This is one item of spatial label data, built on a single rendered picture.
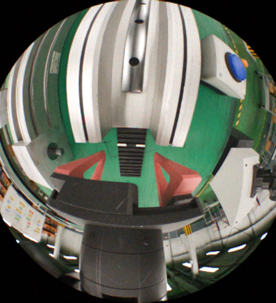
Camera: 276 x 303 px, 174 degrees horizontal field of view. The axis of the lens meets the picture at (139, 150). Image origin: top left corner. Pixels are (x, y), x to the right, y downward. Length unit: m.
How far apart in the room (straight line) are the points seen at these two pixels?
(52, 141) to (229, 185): 0.46
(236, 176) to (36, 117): 0.46
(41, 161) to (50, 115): 0.08
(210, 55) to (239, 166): 0.28
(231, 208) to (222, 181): 0.10
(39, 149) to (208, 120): 0.30
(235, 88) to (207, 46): 0.07
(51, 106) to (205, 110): 0.28
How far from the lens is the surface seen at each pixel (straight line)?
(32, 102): 0.17
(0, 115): 0.36
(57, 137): 0.20
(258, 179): 0.41
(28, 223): 3.36
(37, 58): 0.19
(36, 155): 0.17
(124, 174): 0.22
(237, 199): 0.34
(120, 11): 0.15
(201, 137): 0.21
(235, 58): 0.16
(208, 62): 0.15
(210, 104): 0.20
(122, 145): 0.16
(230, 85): 0.15
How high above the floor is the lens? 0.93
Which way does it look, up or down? 56 degrees down
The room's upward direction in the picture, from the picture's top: 176 degrees clockwise
